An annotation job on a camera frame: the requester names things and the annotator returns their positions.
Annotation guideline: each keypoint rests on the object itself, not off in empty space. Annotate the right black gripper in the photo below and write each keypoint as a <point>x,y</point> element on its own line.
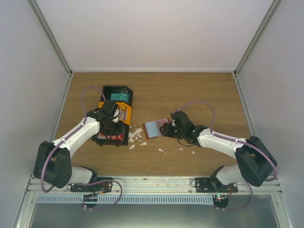
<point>166,131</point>

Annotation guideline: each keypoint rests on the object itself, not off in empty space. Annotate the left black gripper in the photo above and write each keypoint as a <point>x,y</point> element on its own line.
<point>107,133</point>

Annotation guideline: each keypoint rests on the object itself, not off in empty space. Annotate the red circles card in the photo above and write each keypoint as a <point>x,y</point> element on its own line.
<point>161,122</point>

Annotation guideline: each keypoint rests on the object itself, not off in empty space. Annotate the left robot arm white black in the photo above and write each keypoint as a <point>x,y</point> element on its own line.
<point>53,162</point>

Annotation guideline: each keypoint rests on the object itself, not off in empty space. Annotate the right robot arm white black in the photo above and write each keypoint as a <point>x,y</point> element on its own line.
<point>255,163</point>

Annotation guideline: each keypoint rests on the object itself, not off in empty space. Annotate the red cards stack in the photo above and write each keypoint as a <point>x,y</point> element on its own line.
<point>116,134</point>

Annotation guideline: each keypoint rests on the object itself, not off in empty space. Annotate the black bin with red cards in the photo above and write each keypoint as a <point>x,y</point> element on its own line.
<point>101,142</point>

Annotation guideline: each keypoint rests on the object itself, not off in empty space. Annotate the orange bin with white cards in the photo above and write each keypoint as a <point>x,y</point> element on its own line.
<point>108,108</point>

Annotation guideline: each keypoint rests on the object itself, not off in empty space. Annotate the black bin with teal cards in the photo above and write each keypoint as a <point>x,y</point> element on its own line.
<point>109,89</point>

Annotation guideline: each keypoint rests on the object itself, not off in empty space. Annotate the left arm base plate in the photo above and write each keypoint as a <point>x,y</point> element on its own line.
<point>100,184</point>

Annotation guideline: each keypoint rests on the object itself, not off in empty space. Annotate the aluminium front rail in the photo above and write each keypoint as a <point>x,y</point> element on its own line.
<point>162,185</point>

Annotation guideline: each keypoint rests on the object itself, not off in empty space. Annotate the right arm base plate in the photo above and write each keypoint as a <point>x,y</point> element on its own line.
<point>209,185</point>

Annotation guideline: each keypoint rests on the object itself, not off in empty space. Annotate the grey slotted cable duct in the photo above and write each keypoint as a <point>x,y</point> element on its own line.
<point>128,199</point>

